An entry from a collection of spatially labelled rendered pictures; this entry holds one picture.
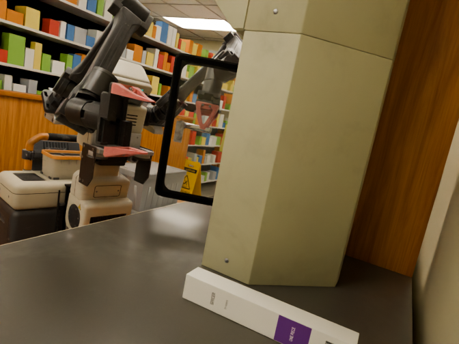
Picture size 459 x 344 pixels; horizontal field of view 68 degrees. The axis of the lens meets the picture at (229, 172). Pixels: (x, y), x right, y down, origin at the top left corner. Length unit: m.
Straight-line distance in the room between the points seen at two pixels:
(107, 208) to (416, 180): 1.14
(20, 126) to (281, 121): 2.23
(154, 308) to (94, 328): 0.10
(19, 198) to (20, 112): 1.06
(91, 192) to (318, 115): 1.08
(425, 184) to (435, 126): 0.14
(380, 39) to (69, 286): 0.69
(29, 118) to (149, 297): 2.20
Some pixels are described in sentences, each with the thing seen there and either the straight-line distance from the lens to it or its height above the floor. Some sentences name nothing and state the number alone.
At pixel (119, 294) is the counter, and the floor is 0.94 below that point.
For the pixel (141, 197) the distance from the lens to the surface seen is 2.92.
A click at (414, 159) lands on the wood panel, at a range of 0.96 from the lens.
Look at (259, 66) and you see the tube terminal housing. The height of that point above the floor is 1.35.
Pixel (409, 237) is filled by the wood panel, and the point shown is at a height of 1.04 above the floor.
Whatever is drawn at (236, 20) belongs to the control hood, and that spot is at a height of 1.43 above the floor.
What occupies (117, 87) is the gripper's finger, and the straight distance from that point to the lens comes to 0.68.
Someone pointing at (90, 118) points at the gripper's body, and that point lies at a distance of 0.73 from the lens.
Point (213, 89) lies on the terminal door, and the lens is 0.96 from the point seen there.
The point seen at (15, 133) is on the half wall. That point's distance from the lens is 2.67.
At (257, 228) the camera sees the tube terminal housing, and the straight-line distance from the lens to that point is 0.66.
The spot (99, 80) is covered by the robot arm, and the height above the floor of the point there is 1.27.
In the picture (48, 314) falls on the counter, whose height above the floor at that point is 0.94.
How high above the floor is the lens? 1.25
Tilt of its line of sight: 9 degrees down
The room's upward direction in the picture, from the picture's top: 11 degrees clockwise
